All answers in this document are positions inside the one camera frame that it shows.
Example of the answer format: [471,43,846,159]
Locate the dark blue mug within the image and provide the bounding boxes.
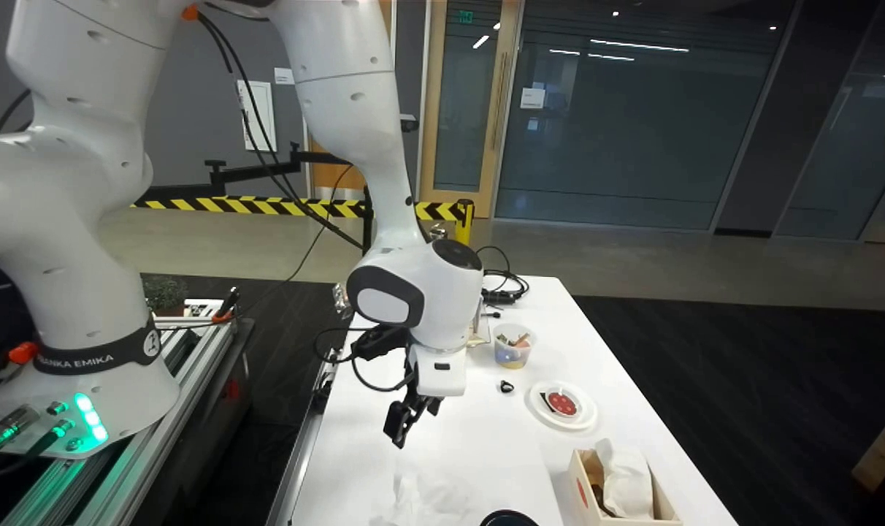
[478,508,541,526]

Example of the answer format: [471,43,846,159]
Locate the red black hand tools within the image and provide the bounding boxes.
[210,283,243,325]

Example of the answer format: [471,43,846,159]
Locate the white tissue wad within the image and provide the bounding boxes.
[597,438,658,518]

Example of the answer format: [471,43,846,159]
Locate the black camera stand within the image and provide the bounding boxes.
[205,144,376,287]

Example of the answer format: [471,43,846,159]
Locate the wooden door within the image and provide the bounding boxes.
[303,144,372,202]

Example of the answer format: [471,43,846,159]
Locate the light wooden plank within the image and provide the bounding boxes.
[846,394,885,495]

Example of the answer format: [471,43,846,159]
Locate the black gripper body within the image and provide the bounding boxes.
[401,385,446,422]

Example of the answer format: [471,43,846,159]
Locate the aluminium mounting rail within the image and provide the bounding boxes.
[0,316,261,526]

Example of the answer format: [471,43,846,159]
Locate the orange stop button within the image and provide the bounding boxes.
[5,340,43,368]

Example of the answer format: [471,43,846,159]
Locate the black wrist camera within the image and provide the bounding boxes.
[350,325,413,363]

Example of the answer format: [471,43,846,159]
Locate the yellow black hazard barrier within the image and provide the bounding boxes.
[129,194,478,249]

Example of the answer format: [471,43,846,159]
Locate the open wooden box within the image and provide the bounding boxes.
[566,441,684,526]

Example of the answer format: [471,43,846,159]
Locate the white round plate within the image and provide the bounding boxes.
[527,376,598,433]

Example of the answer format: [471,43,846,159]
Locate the coiled black cable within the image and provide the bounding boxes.
[472,242,532,306]

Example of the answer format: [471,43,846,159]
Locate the white wall paper sheet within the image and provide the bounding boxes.
[234,80,281,154]

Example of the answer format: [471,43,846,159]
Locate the small dark green plant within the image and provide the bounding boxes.
[141,274,189,316]

